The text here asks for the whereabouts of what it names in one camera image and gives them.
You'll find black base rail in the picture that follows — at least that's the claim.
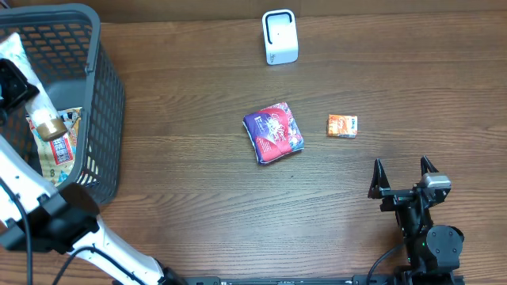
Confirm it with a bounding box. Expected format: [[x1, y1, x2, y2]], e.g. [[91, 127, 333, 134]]
[[184, 275, 467, 285]]

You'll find white barcode scanner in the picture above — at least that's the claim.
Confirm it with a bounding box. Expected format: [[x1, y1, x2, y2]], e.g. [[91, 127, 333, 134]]
[[261, 9, 299, 66]]

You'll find white cream tube gold cap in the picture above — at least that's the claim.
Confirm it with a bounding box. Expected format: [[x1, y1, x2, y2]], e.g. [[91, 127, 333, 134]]
[[1, 32, 68, 142]]

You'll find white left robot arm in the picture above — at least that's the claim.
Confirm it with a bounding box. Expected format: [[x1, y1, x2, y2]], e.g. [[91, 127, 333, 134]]
[[1, 140, 185, 284]]

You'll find yellow snack packet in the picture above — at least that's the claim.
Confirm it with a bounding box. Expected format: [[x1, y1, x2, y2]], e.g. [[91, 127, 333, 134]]
[[25, 107, 82, 186]]

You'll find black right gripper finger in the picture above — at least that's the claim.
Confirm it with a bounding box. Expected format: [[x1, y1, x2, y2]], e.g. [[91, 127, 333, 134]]
[[421, 155, 439, 176], [368, 158, 391, 199]]

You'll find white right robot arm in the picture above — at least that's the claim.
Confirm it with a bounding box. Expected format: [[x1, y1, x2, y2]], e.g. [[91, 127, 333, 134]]
[[364, 156, 464, 284]]

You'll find red purple pad pack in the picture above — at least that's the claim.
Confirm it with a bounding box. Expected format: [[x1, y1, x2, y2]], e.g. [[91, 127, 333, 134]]
[[242, 102, 304, 165]]

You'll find small orange box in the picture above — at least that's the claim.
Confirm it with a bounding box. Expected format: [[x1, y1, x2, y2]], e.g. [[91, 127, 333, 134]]
[[327, 114, 358, 139]]

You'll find grey plastic shopping basket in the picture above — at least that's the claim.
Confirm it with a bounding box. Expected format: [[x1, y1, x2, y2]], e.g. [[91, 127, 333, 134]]
[[1, 4, 125, 204]]

